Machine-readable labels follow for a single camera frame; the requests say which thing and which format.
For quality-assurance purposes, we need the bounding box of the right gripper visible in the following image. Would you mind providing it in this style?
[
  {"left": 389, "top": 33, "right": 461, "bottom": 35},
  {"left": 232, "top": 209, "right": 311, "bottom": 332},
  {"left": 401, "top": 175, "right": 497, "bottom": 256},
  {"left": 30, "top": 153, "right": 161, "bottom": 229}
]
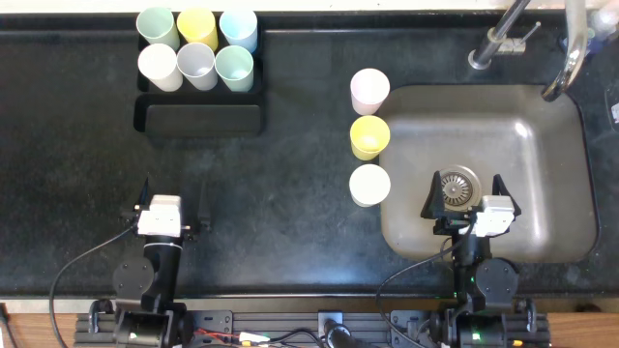
[{"left": 420, "top": 169, "right": 523, "bottom": 239}]

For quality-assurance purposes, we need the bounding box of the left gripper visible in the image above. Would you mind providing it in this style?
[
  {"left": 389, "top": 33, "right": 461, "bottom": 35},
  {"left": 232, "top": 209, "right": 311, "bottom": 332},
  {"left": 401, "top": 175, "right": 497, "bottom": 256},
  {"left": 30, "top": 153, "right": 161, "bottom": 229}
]
[{"left": 120, "top": 176, "right": 213, "bottom": 243}]

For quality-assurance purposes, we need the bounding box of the cream cup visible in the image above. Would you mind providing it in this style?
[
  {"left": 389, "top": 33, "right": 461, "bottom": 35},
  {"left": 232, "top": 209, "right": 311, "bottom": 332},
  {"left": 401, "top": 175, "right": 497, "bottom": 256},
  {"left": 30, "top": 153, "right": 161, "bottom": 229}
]
[{"left": 348, "top": 163, "right": 392, "bottom": 209}]

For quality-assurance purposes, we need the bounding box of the yellow cup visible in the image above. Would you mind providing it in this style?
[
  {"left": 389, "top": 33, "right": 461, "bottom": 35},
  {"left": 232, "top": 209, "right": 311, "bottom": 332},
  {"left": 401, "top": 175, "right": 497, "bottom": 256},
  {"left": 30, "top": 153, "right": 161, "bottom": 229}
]
[
  {"left": 349, "top": 114, "right": 392, "bottom": 161},
  {"left": 176, "top": 7, "right": 220, "bottom": 52}
]

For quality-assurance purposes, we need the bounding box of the pink cup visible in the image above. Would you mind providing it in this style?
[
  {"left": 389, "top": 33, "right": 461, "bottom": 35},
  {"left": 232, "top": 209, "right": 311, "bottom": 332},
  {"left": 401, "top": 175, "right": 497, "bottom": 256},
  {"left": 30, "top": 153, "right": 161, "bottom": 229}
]
[{"left": 349, "top": 68, "right": 391, "bottom": 116}]

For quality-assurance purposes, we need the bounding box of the steel sink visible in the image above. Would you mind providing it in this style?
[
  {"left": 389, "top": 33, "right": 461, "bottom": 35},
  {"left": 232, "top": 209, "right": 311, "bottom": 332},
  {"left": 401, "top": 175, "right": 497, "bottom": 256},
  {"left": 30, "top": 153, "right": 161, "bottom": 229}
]
[{"left": 378, "top": 84, "right": 601, "bottom": 265}]

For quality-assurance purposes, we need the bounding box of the black tray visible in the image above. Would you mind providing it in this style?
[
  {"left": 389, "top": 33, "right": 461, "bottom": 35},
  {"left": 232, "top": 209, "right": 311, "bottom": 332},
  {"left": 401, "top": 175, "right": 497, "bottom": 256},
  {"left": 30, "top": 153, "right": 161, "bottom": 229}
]
[
  {"left": 133, "top": 93, "right": 265, "bottom": 137},
  {"left": 136, "top": 17, "right": 265, "bottom": 96}
]

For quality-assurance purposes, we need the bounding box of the white cup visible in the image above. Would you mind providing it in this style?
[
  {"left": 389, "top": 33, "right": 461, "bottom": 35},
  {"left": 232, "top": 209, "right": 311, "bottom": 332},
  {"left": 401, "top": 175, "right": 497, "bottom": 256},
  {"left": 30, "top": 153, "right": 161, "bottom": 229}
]
[{"left": 136, "top": 43, "right": 185, "bottom": 93}]

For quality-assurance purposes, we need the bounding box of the steel tap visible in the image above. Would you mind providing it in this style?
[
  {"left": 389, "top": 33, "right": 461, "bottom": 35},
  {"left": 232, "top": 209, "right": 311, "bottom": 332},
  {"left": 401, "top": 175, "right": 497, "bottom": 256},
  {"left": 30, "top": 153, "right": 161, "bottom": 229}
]
[{"left": 467, "top": 0, "right": 590, "bottom": 103}]

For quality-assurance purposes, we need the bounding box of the grey cup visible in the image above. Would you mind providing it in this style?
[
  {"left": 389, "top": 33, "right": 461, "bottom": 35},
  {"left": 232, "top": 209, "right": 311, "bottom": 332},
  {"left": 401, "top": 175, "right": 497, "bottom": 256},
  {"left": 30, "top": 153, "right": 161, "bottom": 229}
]
[{"left": 175, "top": 42, "right": 220, "bottom": 92}]

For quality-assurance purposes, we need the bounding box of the green cup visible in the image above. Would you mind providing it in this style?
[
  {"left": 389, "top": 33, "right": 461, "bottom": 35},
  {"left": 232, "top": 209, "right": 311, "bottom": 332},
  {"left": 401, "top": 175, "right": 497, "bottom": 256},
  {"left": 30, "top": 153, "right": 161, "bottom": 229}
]
[
  {"left": 135, "top": 6, "right": 181, "bottom": 51},
  {"left": 214, "top": 44, "right": 255, "bottom": 94}
]

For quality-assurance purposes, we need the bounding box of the blue cup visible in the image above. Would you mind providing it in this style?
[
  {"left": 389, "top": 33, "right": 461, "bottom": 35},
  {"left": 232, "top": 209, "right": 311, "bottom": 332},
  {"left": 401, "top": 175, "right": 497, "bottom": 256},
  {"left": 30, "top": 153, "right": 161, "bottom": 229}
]
[{"left": 219, "top": 8, "right": 259, "bottom": 54}]

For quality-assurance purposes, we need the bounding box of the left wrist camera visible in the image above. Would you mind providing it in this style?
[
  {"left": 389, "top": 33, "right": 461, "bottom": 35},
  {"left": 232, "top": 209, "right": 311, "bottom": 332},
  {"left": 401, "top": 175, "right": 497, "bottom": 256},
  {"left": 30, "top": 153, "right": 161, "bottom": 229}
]
[{"left": 136, "top": 194, "right": 184, "bottom": 238}]

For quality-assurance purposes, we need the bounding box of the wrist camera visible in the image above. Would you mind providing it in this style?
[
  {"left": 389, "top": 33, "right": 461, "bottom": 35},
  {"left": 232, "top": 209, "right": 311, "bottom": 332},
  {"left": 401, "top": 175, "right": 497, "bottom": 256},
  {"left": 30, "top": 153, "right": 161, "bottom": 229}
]
[
  {"left": 136, "top": 194, "right": 184, "bottom": 238},
  {"left": 471, "top": 194, "right": 516, "bottom": 238}
]

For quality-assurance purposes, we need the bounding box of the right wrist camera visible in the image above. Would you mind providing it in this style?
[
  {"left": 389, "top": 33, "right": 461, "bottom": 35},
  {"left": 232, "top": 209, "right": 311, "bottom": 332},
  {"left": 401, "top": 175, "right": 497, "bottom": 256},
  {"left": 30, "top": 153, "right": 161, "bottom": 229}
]
[{"left": 471, "top": 194, "right": 516, "bottom": 238}]

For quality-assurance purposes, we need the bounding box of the black cable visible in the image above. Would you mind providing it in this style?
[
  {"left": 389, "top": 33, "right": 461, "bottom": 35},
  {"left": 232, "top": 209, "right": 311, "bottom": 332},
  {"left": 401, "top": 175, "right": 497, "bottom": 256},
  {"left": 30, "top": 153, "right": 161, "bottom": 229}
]
[
  {"left": 375, "top": 217, "right": 478, "bottom": 348},
  {"left": 48, "top": 223, "right": 140, "bottom": 348}
]

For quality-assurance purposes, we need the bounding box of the mounting rail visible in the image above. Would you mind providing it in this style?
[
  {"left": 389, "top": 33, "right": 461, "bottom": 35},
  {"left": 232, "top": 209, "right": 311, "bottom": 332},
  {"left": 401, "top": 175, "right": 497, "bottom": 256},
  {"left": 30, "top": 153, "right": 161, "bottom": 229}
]
[{"left": 74, "top": 308, "right": 552, "bottom": 348}]

